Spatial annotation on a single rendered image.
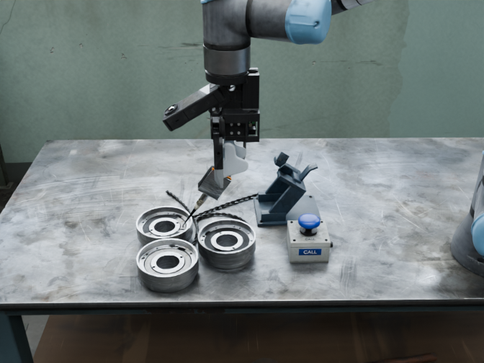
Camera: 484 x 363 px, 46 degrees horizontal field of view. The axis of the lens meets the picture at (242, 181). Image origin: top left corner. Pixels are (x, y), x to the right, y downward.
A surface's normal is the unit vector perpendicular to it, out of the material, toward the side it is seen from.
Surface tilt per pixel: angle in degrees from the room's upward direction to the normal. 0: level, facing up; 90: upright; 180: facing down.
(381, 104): 90
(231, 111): 0
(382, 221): 0
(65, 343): 0
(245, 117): 90
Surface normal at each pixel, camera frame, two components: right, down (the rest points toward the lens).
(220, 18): -0.33, 0.52
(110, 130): 0.01, 0.51
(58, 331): 0.00, -0.86
